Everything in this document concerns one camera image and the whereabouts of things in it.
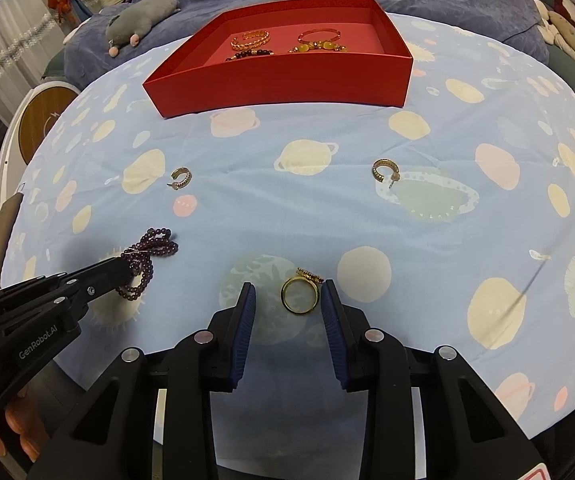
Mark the silver tinsel garland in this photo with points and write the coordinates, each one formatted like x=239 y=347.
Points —
x=2 y=72

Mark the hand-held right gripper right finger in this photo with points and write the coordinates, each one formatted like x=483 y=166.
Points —
x=335 y=335

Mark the grey plush mouse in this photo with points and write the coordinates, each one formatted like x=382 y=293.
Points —
x=137 y=17

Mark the white curtain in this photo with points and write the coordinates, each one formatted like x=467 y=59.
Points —
x=7 y=60

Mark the thin gold bangle yellow stones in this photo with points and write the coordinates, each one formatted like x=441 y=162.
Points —
x=302 y=36

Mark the red cardboard box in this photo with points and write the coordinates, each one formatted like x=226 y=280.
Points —
x=277 y=85

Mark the blue planet print tablecloth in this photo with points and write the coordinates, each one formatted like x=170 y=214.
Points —
x=317 y=200

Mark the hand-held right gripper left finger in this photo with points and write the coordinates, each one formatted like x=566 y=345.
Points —
x=245 y=335

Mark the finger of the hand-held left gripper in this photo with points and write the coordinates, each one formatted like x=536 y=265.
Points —
x=97 y=292
x=87 y=272

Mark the gold cuff bangle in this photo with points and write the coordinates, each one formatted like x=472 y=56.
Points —
x=252 y=36

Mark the gold hoop earring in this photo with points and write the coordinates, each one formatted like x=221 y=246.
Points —
x=380 y=166
x=186 y=176

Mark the person's left hand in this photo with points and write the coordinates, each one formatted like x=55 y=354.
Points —
x=19 y=417

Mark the white device with brown disc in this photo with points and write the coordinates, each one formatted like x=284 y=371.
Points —
x=37 y=120

